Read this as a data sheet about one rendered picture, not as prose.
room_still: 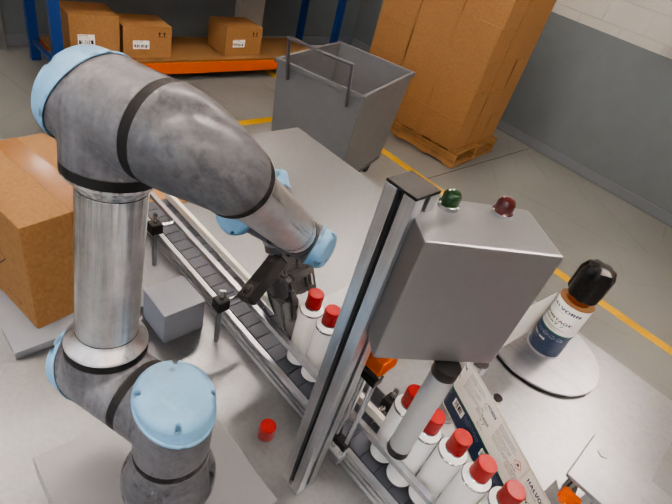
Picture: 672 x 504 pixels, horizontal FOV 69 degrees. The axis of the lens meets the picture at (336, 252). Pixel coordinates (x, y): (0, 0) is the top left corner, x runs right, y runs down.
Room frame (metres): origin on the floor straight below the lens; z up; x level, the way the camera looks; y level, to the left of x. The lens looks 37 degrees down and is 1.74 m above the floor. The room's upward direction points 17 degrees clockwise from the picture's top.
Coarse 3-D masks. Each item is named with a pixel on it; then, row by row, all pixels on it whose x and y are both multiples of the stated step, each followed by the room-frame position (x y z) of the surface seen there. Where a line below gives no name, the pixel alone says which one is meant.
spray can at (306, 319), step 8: (312, 288) 0.73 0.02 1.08; (312, 296) 0.71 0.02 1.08; (320, 296) 0.72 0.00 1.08; (304, 304) 0.72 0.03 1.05; (312, 304) 0.71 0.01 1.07; (320, 304) 0.71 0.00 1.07; (304, 312) 0.70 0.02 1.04; (312, 312) 0.70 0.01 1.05; (320, 312) 0.71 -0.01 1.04; (296, 320) 0.71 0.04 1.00; (304, 320) 0.70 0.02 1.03; (312, 320) 0.70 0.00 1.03; (296, 328) 0.71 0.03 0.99; (304, 328) 0.70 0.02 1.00; (312, 328) 0.70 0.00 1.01; (296, 336) 0.70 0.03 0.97; (304, 336) 0.70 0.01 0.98; (296, 344) 0.70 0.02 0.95; (304, 344) 0.70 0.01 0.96; (288, 352) 0.71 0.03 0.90; (304, 352) 0.70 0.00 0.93; (288, 360) 0.70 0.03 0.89; (296, 360) 0.70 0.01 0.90
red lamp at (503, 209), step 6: (504, 198) 0.52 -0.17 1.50; (510, 198) 0.52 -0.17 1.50; (498, 204) 0.52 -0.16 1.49; (504, 204) 0.51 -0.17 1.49; (510, 204) 0.51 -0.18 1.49; (492, 210) 0.52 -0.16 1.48; (498, 210) 0.51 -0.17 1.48; (504, 210) 0.51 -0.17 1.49; (510, 210) 0.51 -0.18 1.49; (498, 216) 0.51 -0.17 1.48; (504, 216) 0.51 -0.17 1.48; (510, 216) 0.51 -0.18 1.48
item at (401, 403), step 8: (416, 384) 0.57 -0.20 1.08; (408, 392) 0.55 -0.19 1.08; (416, 392) 0.56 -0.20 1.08; (400, 400) 0.56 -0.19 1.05; (408, 400) 0.54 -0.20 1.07; (392, 408) 0.55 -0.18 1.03; (400, 408) 0.54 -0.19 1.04; (392, 416) 0.54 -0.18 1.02; (400, 416) 0.54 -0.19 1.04; (384, 424) 0.55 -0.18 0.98; (392, 424) 0.54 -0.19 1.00; (384, 432) 0.54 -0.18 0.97; (392, 432) 0.53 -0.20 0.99; (384, 440) 0.54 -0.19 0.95; (376, 448) 0.54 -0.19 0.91; (376, 456) 0.54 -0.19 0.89; (384, 464) 0.53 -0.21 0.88
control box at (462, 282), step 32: (416, 224) 0.45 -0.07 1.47; (448, 224) 0.46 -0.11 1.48; (480, 224) 0.48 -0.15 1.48; (512, 224) 0.51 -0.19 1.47; (416, 256) 0.42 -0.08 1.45; (448, 256) 0.43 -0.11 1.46; (480, 256) 0.44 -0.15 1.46; (512, 256) 0.45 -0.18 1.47; (544, 256) 0.46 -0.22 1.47; (416, 288) 0.42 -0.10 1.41; (448, 288) 0.43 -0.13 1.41; (480, 288) 0.44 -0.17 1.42; (512, 288) 0.46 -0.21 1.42; (384, 320) 0.43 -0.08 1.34; (416, 320) 0.43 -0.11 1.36; (448, 320) 0.44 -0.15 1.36; (480, 320) 0.45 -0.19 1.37; (512, 320) 0.47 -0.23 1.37; (384, 352) 0.42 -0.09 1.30; (416, 352) 0.43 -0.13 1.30; (448, 352) 0.45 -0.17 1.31; (480, 352) 0.46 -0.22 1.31
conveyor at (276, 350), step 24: (192, 264) 0.91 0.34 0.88; (216, 288) 0.86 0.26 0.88; (240, 312) 0.80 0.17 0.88; (264, 312) 0.83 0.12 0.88; (264, 336) 0.75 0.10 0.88; (288, 336) 0.78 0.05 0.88; (312, 384) 0.66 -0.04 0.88; (360, 432) 0.59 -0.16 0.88; (360, 456) 0.54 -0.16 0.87; (384, 480) 0.50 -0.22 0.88
